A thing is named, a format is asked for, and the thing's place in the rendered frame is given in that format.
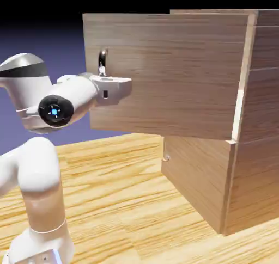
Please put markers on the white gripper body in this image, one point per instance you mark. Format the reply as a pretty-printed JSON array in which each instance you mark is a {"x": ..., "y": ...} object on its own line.
[{"x": 118, "y": 87}]

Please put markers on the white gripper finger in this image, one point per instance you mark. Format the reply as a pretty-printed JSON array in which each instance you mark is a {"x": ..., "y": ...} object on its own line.
[{"x": 102, "y": 70}]

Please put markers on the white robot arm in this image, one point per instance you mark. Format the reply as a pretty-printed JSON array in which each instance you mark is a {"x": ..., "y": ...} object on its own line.
[{"x": 37, "y": 166}]

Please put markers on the large wood cabinet door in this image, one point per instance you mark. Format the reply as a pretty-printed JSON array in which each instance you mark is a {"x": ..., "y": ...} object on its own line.
[{"x": 174, "y": 68}]

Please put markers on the small wood cabinet door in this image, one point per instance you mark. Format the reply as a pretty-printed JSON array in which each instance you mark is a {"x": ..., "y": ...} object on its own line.
[{"x": 196, "y": 177}]

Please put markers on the light wood cabinet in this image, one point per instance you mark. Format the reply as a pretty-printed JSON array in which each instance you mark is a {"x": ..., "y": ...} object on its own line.
[{"x": 259, "y": 116}]

